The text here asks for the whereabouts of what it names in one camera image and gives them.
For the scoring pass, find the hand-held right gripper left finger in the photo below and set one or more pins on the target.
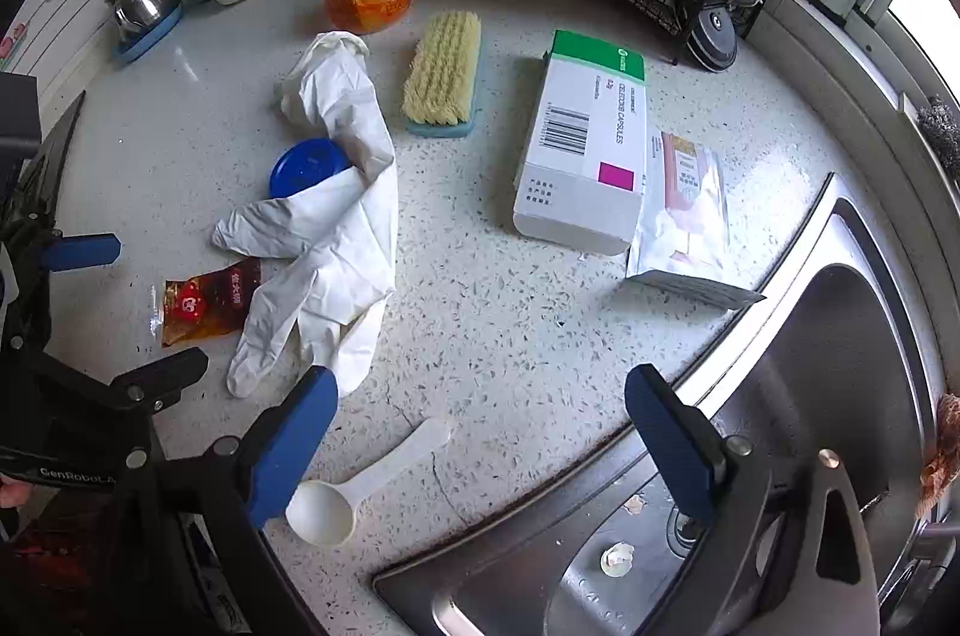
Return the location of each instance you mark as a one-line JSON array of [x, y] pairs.
[[289, 448]]

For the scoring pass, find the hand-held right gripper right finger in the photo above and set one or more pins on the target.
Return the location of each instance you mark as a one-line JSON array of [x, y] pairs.
[[671, 441]]

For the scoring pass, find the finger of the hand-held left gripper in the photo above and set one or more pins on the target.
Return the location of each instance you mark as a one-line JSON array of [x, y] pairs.
[[79, 253], [112, 400]]

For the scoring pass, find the white plastic spoon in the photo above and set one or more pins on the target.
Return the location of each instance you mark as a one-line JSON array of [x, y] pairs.
[[322, 516]]

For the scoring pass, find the red sauce packet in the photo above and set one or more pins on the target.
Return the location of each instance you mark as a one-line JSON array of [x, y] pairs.
[[202, 302]]

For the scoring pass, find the blue round lid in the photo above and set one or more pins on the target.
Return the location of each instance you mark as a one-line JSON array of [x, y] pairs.
[[300, 167]]

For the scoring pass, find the white rubber glove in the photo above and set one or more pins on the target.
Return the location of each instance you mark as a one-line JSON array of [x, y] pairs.
[[337, 216]]

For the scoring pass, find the white green medicine box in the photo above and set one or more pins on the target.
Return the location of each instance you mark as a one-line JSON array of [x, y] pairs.
[[577, 156]]

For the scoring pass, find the person's left hand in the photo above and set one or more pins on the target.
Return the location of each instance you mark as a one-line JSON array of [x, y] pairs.
[[13, 495]]

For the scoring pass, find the eggshell piece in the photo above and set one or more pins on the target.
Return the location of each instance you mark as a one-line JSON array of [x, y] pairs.
[[617, 559]]

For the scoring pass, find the stainless steel sink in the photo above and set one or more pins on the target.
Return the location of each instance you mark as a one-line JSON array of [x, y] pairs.
[[810, 343]]

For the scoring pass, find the blue round dish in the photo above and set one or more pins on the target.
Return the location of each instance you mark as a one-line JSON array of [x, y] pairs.
[[146, 43]]

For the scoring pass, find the orange dish rag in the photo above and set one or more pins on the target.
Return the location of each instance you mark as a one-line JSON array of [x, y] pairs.
[[943, 456]]

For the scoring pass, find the dark steel wool scrubber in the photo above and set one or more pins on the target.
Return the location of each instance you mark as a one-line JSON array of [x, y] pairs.
[[941, 141]]

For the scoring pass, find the yellow bristle scrub brush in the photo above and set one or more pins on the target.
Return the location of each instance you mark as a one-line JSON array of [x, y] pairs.
[[442, 73]]

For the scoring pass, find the window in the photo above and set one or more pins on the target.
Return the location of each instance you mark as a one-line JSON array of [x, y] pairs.
[[922, 13]]

